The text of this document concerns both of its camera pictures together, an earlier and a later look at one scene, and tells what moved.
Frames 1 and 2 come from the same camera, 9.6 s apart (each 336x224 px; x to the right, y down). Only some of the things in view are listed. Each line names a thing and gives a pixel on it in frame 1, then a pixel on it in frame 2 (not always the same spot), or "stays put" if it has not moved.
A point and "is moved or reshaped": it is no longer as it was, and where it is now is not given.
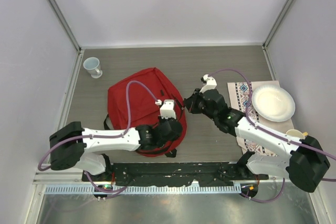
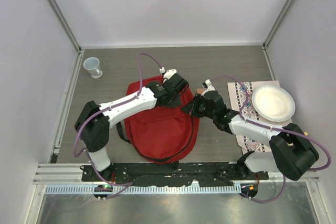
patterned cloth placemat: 241,93 stays put
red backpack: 137,102 is moved or reshaped
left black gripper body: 163,120 to 172,97
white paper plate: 273,103 stays put
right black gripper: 190,102 stays put
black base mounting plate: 207,173 stays put
